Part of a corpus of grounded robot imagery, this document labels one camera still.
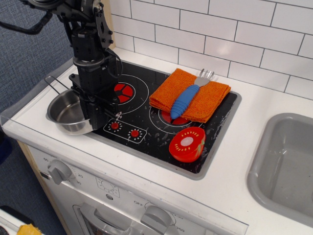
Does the grey oven knob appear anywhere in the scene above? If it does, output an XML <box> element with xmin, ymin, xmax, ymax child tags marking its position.
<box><xmin>140</xmin><ymin>206</ymin><xmax>172</xmax><ymax>235</ymax></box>
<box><xmin>47</xmin><ymin>160</ymin><xmax>72</xmax><ymax>185</ymax></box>

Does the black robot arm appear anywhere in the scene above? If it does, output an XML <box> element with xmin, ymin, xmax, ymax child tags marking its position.
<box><xmin>23</xmin><ymin>0</ymin><xmax>123</xmax><ymax>130</ymax></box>

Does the grey left oven knob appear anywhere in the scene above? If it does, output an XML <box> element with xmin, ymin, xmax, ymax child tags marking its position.
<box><xmin>47</xmin><ymin>160</ymin><xmax>72</xmax><ymax>185</ymax></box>

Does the stainless steel pot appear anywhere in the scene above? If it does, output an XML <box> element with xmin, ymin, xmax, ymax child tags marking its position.
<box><xmin>44</xmin><ymin>76</ymin><xmax>94</xmax><ymax>135</ymax></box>

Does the red toy tomato half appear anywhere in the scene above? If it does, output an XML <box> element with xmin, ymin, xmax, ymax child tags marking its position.
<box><xmin>169</xmin><ymin>127</ymin><xmax>206</xmax><ymax>163</ymax></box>

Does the blue handled toy fork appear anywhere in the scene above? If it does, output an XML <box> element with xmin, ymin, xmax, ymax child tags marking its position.
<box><xmin>170</xmin><ymin>69</ymin><xmax>215</xmax><ymax>119</ymax></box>

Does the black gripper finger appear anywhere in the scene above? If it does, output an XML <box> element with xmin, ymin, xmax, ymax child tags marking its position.
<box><xmin>80</xmin><ymin>97</ymin><xmax>108</xmax><ymax>130</ymax></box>

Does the grey right oven knob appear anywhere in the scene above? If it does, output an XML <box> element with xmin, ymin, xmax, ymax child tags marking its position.
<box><xmin>140</xmin><ymin>206</ymin><xmax>172</xmax><ymax>235</ymax></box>

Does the black toy stovetop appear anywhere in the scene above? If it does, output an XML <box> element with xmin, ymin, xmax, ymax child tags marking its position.
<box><xmin>87</xmin><ymin>62</ymin><xmax>242</xmax><ymax>180</ymax></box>

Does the grey sink basin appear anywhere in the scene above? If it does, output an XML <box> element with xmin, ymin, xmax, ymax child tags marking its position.
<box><xmin>247</xmin><ymin>113</ymin><xmax>313</xmax><ymax>227</ymax></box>

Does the white toy oven front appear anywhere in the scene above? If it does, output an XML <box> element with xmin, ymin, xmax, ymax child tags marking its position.
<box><xmin>29</xmin><ymin>147</ymin><xmax>248</xmax><ymax>235</ymax></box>

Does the orange folded cloth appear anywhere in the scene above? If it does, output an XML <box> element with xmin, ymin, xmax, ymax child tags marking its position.
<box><xmin>149</xmin><ymin>69</ymin><xmax>231</xmax><ymax>123</ymax></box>

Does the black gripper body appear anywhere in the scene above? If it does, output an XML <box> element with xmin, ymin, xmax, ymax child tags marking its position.
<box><xmin>69</xmin><ymin>55</ymin><xmax>122</xmax><ymax>118</ymax></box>

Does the black braided cable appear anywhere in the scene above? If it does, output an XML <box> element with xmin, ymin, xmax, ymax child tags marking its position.
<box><xmin>0</xmin><ymin>11</ymin><xmax>53</xmax><ymax>35</ymax></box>

